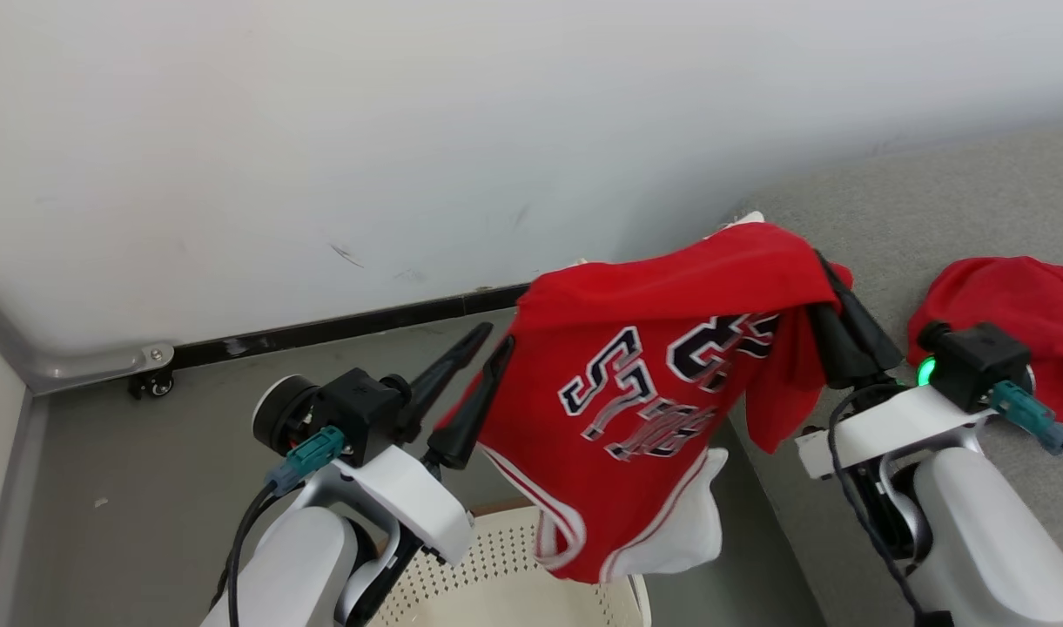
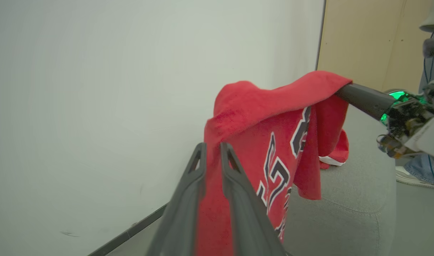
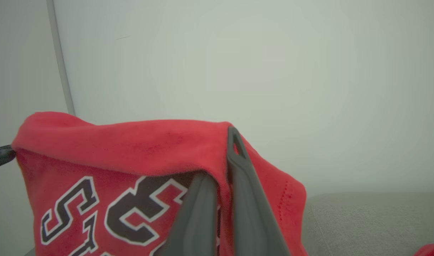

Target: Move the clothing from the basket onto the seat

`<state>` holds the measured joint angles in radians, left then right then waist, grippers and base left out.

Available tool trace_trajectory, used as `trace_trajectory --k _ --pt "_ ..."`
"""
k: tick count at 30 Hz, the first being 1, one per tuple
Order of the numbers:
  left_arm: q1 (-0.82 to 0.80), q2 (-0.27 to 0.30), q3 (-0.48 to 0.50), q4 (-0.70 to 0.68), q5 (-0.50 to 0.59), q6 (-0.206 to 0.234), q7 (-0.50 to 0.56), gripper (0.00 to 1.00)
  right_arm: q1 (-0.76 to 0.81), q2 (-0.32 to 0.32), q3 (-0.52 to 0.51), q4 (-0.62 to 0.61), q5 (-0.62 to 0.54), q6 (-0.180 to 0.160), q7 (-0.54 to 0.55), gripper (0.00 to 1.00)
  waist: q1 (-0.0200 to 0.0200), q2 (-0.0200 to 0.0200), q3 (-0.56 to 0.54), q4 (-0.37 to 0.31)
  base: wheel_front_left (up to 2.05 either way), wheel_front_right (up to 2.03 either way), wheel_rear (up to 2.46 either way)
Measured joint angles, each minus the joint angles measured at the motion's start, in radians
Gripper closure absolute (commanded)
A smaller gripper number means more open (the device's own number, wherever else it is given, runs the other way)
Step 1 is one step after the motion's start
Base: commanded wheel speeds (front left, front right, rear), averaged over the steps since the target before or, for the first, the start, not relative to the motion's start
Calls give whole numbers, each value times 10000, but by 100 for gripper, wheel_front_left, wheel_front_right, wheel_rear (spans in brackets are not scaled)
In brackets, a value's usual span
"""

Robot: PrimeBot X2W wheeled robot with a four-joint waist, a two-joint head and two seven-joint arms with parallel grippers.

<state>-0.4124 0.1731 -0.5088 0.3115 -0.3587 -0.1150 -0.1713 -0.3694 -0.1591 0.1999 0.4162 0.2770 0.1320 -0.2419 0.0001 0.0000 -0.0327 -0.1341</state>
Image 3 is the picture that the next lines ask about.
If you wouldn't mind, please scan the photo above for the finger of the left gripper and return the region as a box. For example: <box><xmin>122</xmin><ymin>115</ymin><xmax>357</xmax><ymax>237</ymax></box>
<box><xmin>0</xmin><ymin>145</ymin><xmax>17</xmax><ymax>170</ymax></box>

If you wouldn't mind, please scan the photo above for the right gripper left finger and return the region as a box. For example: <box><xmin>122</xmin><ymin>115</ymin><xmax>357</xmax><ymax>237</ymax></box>
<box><xmin>155</xmin><ymin>172</ymin><xmax>219</xmax><ymax>256</ymax></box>

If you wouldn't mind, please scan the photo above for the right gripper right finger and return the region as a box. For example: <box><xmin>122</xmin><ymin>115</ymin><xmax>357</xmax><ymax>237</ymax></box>
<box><xmin>226</xmin><ymin>126</ymin><xmax>292</xmax><ymax>256</ymax></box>

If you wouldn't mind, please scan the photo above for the red jersey with black letters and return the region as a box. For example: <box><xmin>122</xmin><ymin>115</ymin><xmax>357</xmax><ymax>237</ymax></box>
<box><xmin>11</xmin><ymin>111</ymin><xmax>308</xmax><ymax>256</ymax></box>

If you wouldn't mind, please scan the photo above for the plain red garment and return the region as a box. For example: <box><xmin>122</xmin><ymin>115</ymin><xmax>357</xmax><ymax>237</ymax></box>
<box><xmin>414</xmin><ymin>244</ymin><xmax>434</xmax><ymax>256</ymax></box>

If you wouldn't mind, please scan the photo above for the grey metal corner trim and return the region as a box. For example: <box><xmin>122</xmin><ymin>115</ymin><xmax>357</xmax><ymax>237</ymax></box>
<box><xmin>46</xmin><ymin>0</ymin><xmax>76</xmax><ymax>116</ymax></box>

